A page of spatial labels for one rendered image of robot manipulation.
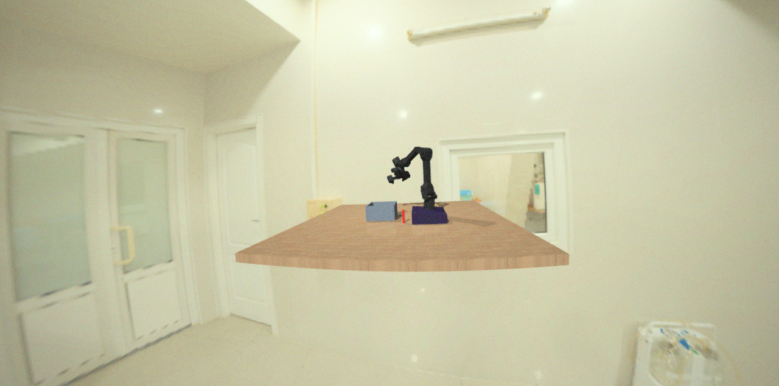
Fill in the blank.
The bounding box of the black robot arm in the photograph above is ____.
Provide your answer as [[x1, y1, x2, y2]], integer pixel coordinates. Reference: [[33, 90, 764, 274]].
[[391, 147, 437, 209]]

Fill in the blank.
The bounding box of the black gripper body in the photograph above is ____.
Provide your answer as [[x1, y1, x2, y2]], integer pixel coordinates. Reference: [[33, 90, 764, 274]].
[[387, 171, 410, 183]]

